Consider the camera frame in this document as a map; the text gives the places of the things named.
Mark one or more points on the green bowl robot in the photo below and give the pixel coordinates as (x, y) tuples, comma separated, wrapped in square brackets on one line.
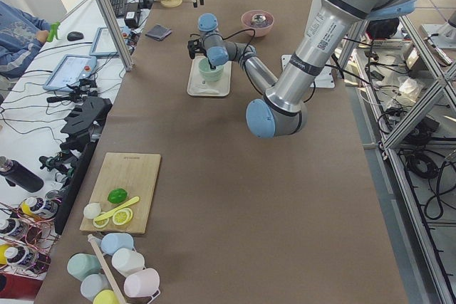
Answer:
[(209, 79), (204, 68)]

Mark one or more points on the white mug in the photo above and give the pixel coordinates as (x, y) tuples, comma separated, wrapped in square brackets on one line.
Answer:
[(127, 262)]

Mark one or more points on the teach pendant upper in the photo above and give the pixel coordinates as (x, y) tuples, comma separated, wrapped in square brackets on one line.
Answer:
[(103, 45)]

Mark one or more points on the pink bowl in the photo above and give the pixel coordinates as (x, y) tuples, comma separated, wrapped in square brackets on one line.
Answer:
[(257, 31)]

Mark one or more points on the person in blue shirt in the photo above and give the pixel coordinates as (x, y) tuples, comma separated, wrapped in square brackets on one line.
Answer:
[(22, 37)]

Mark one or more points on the wooden mug rack rod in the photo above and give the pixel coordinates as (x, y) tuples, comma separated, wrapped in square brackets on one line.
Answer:
[(93, 241)]

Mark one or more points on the yellow plastic knife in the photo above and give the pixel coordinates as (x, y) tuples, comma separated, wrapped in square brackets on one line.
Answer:
[(110, 213)]

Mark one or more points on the wooden cutting board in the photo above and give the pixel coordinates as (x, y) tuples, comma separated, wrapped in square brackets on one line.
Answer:
[(135, 173)]

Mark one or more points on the lemon slices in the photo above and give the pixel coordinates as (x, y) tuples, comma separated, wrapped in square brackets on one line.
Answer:
[(119, 218)]

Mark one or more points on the teach pendant lower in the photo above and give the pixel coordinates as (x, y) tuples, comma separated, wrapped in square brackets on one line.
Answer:
[(69, 71)]

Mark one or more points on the green mug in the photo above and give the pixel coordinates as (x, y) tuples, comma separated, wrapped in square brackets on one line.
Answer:
[(81, 265)]

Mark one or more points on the grey mug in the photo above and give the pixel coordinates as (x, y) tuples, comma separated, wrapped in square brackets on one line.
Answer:
[(93, 285)]

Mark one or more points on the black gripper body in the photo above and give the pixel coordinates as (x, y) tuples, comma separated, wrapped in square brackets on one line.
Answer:
[(212, 65)]

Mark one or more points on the white garlic bulb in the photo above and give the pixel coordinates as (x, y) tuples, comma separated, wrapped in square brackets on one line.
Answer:
[(92, 210)]

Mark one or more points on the teach pendant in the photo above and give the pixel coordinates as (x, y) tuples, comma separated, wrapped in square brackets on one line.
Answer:
[(103, 45), (69, 71)]

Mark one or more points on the cream rabbit tray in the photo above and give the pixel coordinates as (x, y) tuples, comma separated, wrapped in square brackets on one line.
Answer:
[(199, 87)]

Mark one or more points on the green lime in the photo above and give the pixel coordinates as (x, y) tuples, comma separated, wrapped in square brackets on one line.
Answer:
[(117, 196)]

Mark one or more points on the black water bottle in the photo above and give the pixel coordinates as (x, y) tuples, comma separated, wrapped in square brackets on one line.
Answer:
[(17, 175)]

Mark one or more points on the black computer mouse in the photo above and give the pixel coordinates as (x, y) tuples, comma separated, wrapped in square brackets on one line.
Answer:
[(75, 36)]

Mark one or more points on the blue mug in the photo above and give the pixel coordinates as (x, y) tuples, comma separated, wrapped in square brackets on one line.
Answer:
[(112, 242)]

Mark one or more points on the aluminium frame post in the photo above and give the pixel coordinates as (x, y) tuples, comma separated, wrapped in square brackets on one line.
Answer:
[(116, 35)]

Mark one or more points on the pink mug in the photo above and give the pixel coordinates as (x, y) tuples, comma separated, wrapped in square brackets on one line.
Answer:
[(144, 283)]

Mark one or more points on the grey folded cloth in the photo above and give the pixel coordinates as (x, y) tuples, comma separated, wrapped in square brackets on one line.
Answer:
[(158, 32)]

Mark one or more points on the yellow mug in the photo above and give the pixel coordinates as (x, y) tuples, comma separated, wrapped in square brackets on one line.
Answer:
[(106, 297)]

